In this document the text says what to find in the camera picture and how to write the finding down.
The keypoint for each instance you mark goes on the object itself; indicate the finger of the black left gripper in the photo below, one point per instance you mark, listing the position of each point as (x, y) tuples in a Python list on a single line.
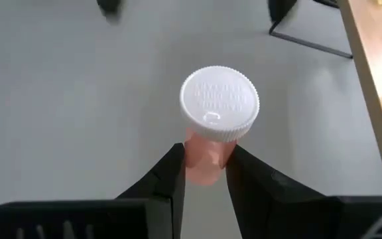
[(109, 8)]

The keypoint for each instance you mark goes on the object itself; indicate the wooden shelf with black legs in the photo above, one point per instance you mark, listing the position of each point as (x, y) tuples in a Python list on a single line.
[(376, 49)]

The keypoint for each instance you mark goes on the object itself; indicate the pink medicine bottle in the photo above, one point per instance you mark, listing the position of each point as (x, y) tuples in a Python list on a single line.
[(219, 103)]

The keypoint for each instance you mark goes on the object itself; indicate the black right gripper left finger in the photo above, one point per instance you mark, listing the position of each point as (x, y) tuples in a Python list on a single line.
[(158, 199)]

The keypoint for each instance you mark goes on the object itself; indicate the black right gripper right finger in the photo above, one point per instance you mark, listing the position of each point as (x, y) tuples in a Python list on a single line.
[(277, 206)]

